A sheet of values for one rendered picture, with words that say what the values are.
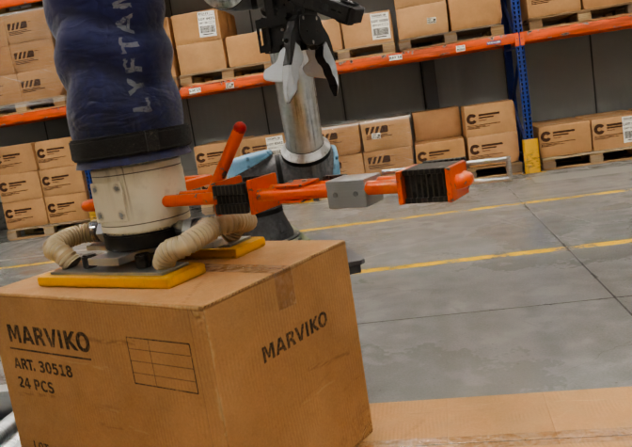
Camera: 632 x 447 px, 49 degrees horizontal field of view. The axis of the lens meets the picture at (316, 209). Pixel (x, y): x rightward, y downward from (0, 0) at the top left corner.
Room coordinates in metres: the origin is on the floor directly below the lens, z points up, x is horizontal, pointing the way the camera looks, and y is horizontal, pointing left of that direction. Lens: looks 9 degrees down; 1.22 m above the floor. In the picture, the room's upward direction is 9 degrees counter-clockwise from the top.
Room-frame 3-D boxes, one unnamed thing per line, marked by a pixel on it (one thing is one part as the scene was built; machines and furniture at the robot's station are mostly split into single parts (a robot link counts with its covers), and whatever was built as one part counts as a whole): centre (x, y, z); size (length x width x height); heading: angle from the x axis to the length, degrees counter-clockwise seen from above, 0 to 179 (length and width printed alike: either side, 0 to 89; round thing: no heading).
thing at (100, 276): (1.27, 0.38, 0.97); 0.34 x 0.10 x 0.05; 58
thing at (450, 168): (1.02, -0.18, 1.07); 0.08 x 0.07 x 0.05; 58
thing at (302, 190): (1.34, 0.10, 1.07); 0.93 x 0.30 x 0.04; 58
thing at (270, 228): (2.14, 0.18, 0.86); 0.19 x 0.19 x 0.10
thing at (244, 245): (1.43, 0.28, 0.97); 0.34 x 0.10 x 0.05; 58
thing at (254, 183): (1.21, 0.12, 1.07); 0.10 x 0.08 x 0.06; 148
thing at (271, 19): (1.15, 0.00, 1.36); 0.09 x 0.08 x 0.12; 58
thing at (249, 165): (2.14, 0.17, 1.00); 0.17 x 0.15 x 0.18; 92
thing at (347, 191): (1.10, -0.07, 1.07); 0.07 x 0.07 x 0.04; 58
